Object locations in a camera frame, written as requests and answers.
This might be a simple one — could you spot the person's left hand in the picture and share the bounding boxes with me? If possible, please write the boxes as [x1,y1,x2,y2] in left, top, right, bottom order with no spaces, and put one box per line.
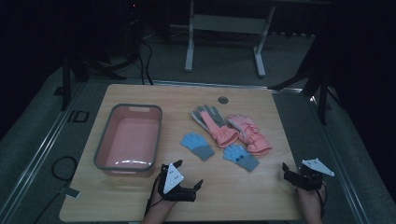
[143,194,177,224]

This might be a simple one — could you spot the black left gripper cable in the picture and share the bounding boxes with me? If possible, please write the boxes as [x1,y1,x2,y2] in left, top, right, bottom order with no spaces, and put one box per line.
[144,172,164,217]

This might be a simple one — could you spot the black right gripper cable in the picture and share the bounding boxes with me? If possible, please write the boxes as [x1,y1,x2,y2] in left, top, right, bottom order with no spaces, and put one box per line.
[316,182,329,217]

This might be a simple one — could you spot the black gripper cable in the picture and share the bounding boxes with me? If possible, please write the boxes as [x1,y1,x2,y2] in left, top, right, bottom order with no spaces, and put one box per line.
[144,172,164,217]
[316,182,329,217]

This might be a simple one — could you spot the blue grey knit glove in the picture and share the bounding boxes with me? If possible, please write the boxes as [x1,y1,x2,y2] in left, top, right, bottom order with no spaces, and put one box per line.
[179,132,216,162]

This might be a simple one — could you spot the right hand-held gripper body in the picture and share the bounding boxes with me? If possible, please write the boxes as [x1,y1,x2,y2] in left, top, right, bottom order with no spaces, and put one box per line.
[290,158,335,191]

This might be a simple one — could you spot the black hanging cables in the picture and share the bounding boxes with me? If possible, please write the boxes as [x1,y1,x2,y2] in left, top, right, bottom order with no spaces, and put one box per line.
[137,38,154,86]

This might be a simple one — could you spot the white metal desk frame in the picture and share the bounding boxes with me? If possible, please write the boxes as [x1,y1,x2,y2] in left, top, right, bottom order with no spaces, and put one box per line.
[184,0,276,78]

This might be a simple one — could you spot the pink ski glove grey palm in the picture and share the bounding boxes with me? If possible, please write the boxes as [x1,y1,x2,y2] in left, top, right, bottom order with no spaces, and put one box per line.
[191,105,240,149]

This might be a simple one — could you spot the black floor cable loop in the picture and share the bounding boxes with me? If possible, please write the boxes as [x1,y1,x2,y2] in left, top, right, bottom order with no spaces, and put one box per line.
[33,155,79,224]

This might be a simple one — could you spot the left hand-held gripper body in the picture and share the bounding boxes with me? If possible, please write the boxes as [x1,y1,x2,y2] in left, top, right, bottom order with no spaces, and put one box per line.
[157,162,197,203]

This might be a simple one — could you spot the blue grey knit glove dotted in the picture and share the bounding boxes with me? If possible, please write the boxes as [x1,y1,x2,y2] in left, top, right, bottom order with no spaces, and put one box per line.
[222,143,261,173]

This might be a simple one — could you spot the black tripod stand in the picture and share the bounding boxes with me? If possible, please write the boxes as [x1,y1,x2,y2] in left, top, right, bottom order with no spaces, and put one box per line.
[268,29,345,126]
[59,50,128,112]

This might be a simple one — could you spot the person's right hand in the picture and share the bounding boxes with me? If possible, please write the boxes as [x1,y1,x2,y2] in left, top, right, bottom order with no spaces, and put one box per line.
[296,184,327,218]

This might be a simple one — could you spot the dark equipment tower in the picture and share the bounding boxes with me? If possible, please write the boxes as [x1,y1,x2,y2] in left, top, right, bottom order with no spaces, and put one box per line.
[123,0,145,62]

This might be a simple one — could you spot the pink plastic basin grey rim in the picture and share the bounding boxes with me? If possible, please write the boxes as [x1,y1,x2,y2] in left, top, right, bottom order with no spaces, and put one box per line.
[93,103,163,177]

